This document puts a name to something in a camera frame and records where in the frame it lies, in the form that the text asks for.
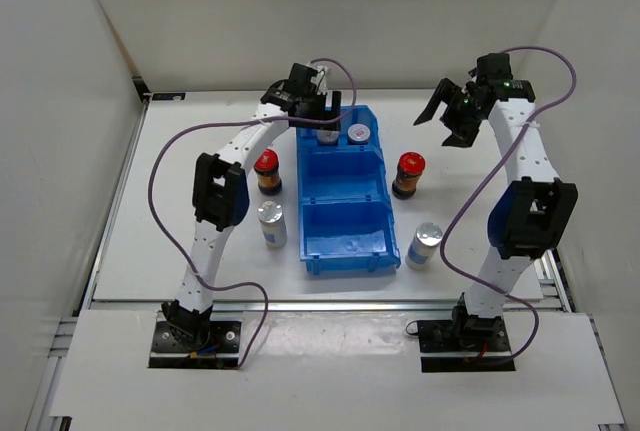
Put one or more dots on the left red-lid sauce jar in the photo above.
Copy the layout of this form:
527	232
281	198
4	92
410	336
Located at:
267	172

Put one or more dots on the blue three-compartment plastic bin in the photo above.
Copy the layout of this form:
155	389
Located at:
346	219

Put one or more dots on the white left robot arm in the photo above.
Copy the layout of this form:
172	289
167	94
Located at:
220	195

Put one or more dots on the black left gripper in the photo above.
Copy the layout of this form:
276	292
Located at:
322	114

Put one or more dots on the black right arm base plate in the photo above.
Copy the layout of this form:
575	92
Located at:
442	352

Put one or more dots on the silver-lid spice bottle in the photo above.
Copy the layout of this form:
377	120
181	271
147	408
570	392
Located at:
425	242
272	223

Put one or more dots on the right red-lid sauce jar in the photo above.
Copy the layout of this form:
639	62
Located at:
410	168

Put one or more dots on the aluminium front table rail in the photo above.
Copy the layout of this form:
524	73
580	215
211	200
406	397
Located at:
236	306

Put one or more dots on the grey-lid dark jar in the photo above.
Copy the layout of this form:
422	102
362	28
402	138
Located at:
358	134
327	137

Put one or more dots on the red-lid sauce jar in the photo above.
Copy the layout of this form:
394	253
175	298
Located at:
267	172
410	168

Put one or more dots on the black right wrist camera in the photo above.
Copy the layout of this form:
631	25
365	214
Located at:
492	67

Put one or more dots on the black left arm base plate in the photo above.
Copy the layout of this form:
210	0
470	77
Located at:
216	347

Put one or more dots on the right silver-lid spice bottle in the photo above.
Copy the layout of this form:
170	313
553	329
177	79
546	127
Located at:
425	242

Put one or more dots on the left silver-lid spice bottle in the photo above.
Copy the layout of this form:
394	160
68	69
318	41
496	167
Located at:
272	223

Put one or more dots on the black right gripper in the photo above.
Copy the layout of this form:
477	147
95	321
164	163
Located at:
462	136

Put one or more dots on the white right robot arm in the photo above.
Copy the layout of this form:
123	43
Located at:
531	215

